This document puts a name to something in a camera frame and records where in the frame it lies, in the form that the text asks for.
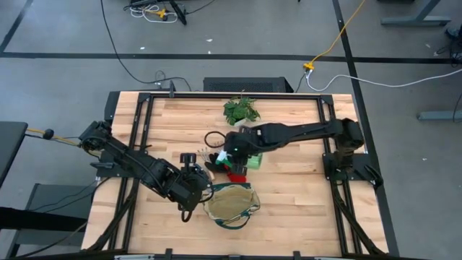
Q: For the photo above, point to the grey desk frame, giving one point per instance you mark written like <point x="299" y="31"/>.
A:
<point x="61" y="196"/>

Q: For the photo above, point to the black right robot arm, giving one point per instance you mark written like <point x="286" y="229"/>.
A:
<point x="307" y="131"/>

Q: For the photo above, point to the grey desk leg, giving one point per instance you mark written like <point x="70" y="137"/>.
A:
<point x="415" y="21"/>

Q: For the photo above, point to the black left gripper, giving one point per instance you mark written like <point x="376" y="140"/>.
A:
<point x="191" y="184"/>

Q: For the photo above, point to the black stand leg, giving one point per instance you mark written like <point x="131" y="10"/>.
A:
<point x="178" y="12"/>

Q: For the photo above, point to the black red gardening glove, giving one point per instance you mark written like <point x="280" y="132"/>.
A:
<point x="236" y="178"/>

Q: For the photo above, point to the black ball knob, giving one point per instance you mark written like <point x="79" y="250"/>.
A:
<point x="48" y="134"/>

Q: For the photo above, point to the green spray bottle white nozzle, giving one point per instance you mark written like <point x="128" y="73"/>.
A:
<point x="255" y="161"/>

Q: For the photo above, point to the green potted plant white pot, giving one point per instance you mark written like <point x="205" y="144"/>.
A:
<point x="238" y="110"/>

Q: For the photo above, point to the cream green canvas gardening bag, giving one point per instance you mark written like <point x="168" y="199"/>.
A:
<point x="231" y="202"/>

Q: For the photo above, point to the black computer case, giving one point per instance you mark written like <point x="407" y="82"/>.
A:
<point x="245" y="85"/>

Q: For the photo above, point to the black panel beside table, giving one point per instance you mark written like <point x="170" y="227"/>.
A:
<point x="110" y="106"/>

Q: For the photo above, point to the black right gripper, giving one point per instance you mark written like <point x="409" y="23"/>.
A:
<point x="242" y="146"/>

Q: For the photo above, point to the black side desk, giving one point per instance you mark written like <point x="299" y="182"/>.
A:
<point x="11" y="144"/>

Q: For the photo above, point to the grey desk foot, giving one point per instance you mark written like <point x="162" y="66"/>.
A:
<point x="440" y="115"/>

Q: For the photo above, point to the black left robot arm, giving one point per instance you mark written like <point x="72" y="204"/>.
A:
<point x="144" y="168"/>

